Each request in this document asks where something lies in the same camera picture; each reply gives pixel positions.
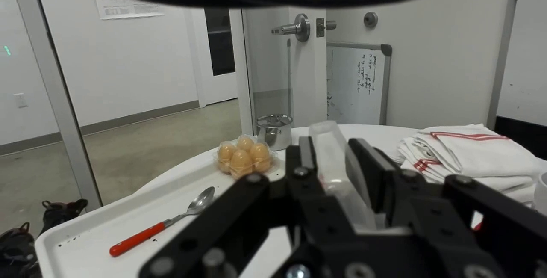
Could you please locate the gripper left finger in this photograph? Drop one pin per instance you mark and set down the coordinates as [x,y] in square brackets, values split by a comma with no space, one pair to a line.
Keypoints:
[222,222]

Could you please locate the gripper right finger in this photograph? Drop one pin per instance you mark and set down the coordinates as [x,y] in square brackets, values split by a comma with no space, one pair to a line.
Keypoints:
[491,222]

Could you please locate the clear plastic jug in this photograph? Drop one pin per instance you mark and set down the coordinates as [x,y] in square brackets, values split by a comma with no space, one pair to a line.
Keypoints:
[331,158]

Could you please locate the white cup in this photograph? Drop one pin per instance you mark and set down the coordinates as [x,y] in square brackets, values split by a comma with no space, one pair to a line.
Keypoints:
[542,192]

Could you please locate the clear carton of eggs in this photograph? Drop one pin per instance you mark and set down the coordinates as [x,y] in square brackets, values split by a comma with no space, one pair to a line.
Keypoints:
[241,158]

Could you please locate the stack of white striped towels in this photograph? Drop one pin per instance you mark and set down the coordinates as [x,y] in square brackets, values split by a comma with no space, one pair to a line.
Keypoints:
[470,154]

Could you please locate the small steel pot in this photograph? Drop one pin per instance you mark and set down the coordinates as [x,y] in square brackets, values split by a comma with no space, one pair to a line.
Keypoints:
[275,137]

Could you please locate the pot lid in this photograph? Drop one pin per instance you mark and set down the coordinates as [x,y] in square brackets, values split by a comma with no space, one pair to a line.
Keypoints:
[274,120]

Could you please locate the white tray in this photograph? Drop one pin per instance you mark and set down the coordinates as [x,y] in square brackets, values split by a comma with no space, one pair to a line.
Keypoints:
[107,226]

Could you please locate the black shoe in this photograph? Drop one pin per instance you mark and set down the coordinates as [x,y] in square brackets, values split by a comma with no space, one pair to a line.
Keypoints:
[62,214]
[15,252]

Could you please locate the white door with dark window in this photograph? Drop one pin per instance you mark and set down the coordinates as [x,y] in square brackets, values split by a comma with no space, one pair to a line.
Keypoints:
[220,47]

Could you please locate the whiteboard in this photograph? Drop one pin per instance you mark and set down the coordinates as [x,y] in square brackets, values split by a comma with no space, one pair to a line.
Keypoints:
[354,85]

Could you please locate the round silver door lock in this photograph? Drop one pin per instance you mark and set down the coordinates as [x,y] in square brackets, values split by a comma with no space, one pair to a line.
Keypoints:
[370,19]

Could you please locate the paper notice on wall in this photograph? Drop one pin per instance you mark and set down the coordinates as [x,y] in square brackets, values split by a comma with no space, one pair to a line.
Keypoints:
[128,8]

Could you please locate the wall socket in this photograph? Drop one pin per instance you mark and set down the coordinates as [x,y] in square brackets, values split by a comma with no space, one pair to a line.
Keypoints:
[20,100]

